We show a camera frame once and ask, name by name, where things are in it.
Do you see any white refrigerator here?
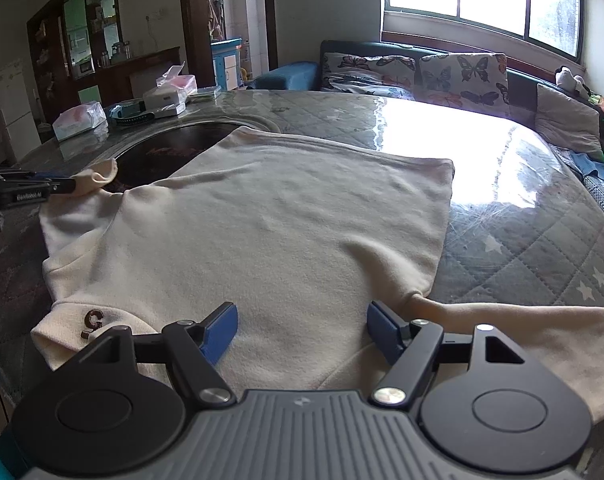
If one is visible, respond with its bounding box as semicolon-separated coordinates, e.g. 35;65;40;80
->
0;58;43;162

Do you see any blue ottoman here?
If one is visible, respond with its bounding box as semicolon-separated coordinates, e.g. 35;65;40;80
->
251;61;321;92

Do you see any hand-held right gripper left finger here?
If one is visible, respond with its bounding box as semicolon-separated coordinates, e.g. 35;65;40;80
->
82;301;239;407

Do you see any dark teal sofa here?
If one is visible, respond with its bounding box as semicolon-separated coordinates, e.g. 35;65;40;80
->
320;39;604;241

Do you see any butterfly print cushion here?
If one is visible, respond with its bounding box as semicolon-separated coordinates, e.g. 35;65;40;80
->
419;52;510;107
324;52;417;89

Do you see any grey square pillow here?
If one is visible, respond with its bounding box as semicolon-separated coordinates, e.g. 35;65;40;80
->
534;82;604;162

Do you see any dark wooden display cabinet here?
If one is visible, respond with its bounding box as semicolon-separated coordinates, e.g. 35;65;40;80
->
26;0;183;111

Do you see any clear-wrapped tissue pack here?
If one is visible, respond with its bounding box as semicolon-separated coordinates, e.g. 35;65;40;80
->
52;101;108;142

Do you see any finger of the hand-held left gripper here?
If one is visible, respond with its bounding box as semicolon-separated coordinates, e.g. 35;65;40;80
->
32;173;78;196

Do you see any dark round turntable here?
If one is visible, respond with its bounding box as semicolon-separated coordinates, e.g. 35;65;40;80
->
104;121;263;194

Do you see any panda plush toy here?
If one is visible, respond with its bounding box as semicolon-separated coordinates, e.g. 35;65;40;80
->
554;65;588;95

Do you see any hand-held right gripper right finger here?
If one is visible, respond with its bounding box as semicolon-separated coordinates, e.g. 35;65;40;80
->
366;301;530;407

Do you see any blue cloth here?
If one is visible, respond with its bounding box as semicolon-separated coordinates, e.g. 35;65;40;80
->
568;149;604;197

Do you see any teal and white device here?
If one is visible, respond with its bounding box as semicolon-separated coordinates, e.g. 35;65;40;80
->
108;101;157;125

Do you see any white flat box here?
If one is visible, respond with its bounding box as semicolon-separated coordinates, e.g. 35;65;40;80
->
143;87;189;117

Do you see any cream long-sleeve sweater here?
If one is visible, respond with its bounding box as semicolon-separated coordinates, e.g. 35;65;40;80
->
30;126;604;427

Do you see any blue and white cabinet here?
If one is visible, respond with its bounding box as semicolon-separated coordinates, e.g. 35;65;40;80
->
210;38;244;89

